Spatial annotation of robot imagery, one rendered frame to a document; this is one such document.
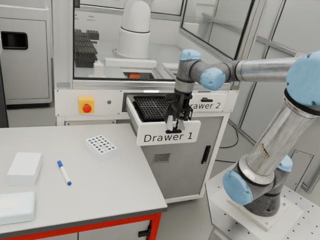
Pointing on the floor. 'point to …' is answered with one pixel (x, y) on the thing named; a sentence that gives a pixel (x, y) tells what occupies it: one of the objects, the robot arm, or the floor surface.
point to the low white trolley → (83, 185)
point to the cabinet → (174, 154)
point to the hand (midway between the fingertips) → (172, 129)
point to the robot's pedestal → (273, 232)
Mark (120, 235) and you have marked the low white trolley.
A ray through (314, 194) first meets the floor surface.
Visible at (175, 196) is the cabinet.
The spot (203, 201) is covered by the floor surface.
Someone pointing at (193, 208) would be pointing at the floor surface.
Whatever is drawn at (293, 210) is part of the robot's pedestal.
